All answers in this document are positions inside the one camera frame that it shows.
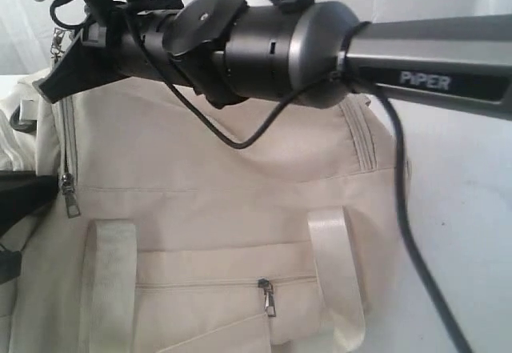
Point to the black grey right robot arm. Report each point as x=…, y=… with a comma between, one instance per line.
x=229, y=51

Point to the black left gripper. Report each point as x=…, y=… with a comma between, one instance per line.
x=21, y=195

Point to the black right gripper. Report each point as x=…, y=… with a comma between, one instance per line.
x=103, y=54

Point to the beige fabric duffel bag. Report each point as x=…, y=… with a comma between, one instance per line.
x=170, y=241

